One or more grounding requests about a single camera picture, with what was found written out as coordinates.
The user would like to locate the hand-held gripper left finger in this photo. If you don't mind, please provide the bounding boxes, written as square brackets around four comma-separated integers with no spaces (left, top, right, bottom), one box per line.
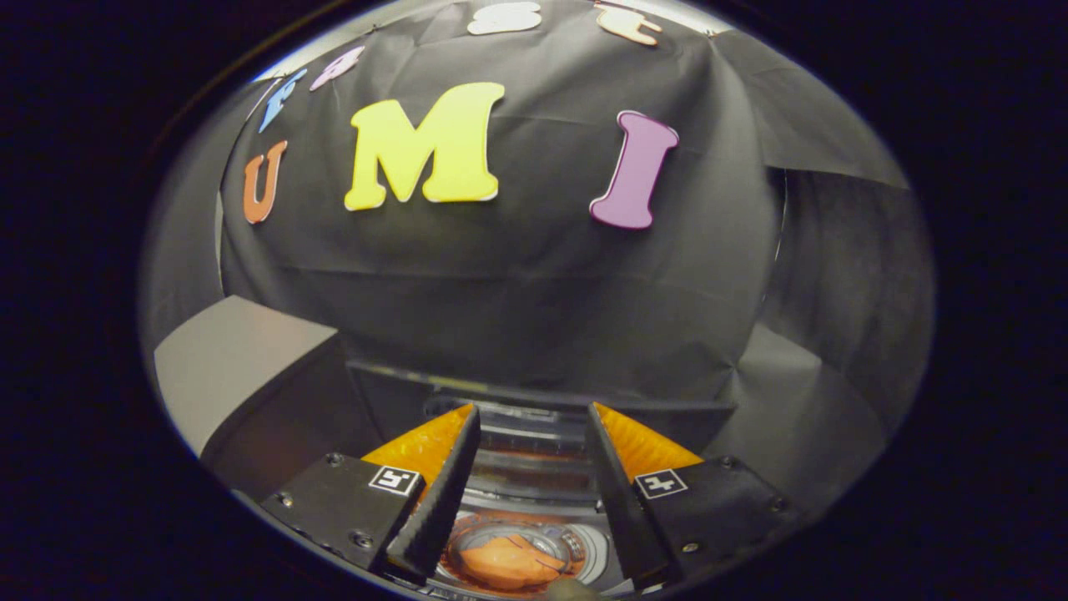
[260,403,482,585]

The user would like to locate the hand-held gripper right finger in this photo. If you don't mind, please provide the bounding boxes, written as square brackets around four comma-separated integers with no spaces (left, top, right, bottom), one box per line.
[586,402,806,589]

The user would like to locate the orange polo shirt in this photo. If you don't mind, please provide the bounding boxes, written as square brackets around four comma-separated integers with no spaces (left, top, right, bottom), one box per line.
[455,534,568,589]

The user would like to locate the grey washing machine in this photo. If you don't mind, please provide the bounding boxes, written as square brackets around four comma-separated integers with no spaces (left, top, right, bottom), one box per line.
[417,396,668,598]

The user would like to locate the black backdrop cloth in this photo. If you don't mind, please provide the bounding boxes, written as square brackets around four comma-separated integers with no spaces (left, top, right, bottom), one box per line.
[140,0,935,510]

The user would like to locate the grey cabinet with dark sides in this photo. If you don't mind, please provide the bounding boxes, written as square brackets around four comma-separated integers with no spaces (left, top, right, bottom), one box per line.
[154,295,385,493]

